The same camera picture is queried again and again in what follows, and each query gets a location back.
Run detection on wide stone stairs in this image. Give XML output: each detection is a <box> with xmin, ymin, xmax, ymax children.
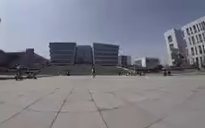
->
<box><xmin>39</xmin><ymin>64</ymin><xmax>133</xmax><ymax>76</ymax></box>

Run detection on group of people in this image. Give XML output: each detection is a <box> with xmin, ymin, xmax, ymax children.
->
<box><xmin>162</xmin><ymin>69</ymin><xmax>173</xmax><ymax>77</ymax></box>

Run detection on tree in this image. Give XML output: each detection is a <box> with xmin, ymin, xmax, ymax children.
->
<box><xmin>170</xmin><ymin>48</ymin><xmax>188</xmax><ymax>68</ymax></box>

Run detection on small grey building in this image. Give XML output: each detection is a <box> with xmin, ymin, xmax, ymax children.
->
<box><xmin>118</xmin><ymin>54</ymin><xmax>133</xmax><ymax>67</ymax></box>

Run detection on low pale building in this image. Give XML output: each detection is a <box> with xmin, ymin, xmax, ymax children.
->
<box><xmin>133</xmin><ymin>57</ymin><xmax>161</xmax><ymax>70</ymax></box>

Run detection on white building with window grid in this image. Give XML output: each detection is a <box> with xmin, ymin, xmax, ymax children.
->
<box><xmin>163</xmin><ymin>13</ymin><xmax>205</xmax><ymax>68</ymax></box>

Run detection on grey stone slab paving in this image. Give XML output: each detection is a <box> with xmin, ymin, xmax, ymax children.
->
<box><xmin>0</xmin><ymin>73</ymin><xmax>205</xmax><ymax>128</ymax></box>

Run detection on grey three-block building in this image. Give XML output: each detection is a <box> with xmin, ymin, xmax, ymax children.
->
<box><xmin>48</xmin><ymin>41</ymin><xmax>120</xmax><ymax>67</ymax></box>

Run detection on dark low building with roof box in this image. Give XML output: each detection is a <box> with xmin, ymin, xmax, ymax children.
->
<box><xmin>0</xmin><ymin>48</ymin><xmax>51</xmax><ymax>70</ymax></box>

